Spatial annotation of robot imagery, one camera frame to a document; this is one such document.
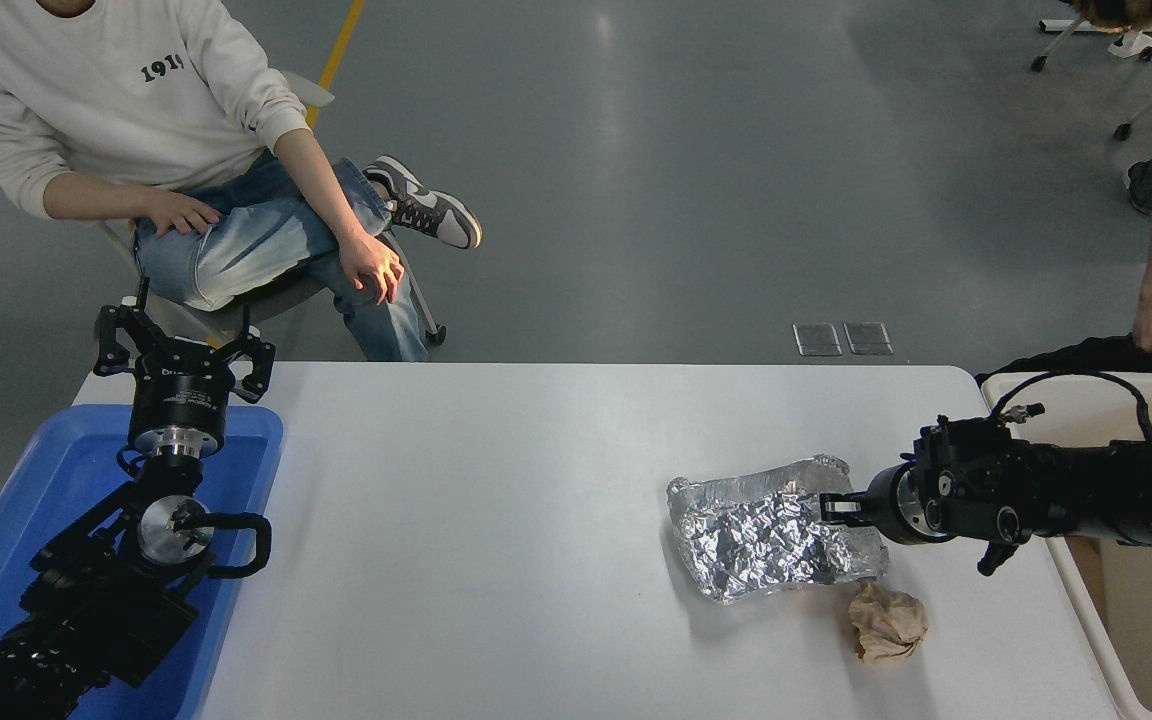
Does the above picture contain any silver foil tray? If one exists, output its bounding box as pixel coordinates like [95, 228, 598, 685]
[666, 455, 890, 605]

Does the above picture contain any dark brown furry bundle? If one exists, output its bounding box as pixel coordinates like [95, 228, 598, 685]
[1073, 0, 1152, 29]

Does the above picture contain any white chair with castors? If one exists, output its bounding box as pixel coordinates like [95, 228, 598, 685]
[96, 72, 447, 349]

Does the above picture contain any crumpled tan paper ball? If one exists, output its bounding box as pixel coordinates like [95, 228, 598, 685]
[848, 582, 929, 667]

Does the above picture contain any large pale bin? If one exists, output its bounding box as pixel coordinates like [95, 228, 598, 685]
[980, 372, 1152, 720]

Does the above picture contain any seated person's left hand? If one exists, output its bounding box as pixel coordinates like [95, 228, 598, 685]
[338, 227, 406, 306]

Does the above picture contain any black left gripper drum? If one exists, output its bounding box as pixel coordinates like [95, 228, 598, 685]
[129, 342, 237, 435]

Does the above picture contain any seated person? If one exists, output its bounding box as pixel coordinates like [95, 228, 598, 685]
[0, 0, 483, 363]

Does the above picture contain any seated person's right hand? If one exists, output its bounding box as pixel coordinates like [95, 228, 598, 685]
[141, 189, 223, 239]

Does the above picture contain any blue plastic tray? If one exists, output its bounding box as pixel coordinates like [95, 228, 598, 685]
[0, 404, 284, 720]

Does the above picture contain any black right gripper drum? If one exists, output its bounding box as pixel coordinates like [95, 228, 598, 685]
[867, 464, 906, 545]

